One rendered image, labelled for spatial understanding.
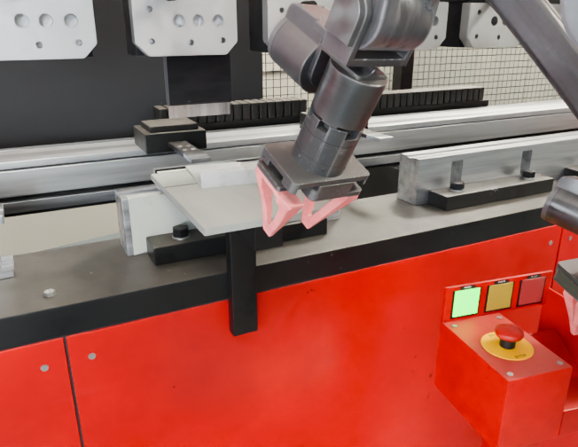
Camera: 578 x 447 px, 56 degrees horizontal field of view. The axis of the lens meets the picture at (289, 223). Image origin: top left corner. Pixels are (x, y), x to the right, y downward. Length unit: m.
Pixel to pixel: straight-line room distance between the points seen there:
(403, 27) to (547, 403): 0.57
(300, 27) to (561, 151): 0.94
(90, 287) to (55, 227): 2.57
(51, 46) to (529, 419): 0.81
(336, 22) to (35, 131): 0.99
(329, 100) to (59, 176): 0.70
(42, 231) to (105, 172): 2.26
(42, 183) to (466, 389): 0.81
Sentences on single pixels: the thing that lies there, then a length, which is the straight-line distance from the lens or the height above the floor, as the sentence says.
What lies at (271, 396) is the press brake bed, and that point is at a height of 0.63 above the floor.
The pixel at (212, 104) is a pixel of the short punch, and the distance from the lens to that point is 0.89.
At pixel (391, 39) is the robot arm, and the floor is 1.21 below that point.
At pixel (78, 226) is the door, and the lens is 3.41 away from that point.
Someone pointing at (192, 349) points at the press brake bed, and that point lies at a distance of 0.85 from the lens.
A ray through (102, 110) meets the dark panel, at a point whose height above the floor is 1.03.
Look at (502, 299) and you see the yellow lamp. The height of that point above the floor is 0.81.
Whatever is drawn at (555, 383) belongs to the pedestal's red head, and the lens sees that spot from 0.85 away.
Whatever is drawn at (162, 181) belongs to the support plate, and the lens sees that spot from 0.82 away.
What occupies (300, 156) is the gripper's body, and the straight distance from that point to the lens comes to 0.53.
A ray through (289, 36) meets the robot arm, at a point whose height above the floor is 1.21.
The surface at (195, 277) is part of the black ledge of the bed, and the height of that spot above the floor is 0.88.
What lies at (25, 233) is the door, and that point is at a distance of 3.34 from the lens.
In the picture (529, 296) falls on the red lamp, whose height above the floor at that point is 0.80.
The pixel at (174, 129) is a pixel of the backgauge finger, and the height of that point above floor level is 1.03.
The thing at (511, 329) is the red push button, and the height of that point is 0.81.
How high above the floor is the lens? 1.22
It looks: 20 degrees down
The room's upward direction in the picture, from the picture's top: straight up
